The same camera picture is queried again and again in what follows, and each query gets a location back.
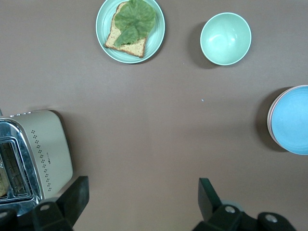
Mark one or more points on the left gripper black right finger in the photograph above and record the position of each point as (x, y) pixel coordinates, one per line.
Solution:
(211, 204)

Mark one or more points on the green bowl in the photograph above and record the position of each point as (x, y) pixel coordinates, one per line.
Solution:
(226, 39)

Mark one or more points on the beige and chrome toaster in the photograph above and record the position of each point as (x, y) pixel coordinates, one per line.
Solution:
(48, 149)

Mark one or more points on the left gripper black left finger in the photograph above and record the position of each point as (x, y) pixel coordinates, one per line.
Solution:
(72, 199)

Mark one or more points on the blue plate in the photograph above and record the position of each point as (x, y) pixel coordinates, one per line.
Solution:
(291, 120)

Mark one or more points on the green lettuce leaf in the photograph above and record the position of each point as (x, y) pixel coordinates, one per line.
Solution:
(134, 16)

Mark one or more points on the bread slice with brown crust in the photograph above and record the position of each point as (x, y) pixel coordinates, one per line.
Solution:
(133, 47)

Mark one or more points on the green plate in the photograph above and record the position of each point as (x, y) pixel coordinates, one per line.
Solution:
(156, 38)

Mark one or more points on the pink plate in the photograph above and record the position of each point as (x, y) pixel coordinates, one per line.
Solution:
(269, 121)

